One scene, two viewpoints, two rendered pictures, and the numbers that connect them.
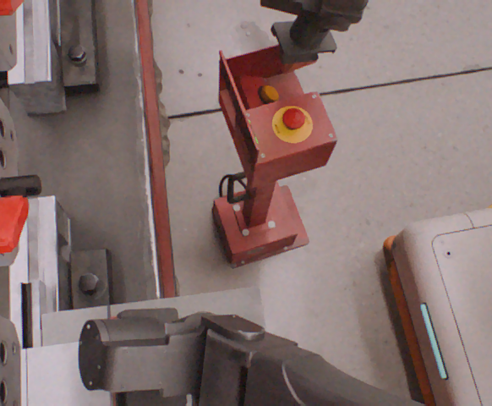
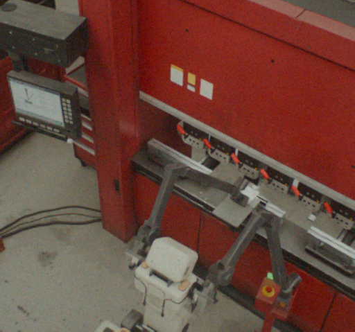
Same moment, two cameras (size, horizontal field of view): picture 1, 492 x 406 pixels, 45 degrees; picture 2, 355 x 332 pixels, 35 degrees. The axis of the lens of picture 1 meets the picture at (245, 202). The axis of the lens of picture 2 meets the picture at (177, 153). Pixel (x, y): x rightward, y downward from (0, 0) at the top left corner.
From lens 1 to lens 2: 2.95 m
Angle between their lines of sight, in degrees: 62
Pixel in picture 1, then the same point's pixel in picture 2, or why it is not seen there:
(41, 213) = (279, 213)
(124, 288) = not seen: hidden behind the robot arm
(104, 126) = (295, 245)
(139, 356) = (240, 180)
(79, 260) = not seen: hidden behind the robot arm
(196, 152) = not seen: outside the picture
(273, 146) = (265, 283)
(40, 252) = (272, 209)
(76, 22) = (324, 254)
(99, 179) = (283, 236)
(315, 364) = (224, 186)
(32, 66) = (313, 231)
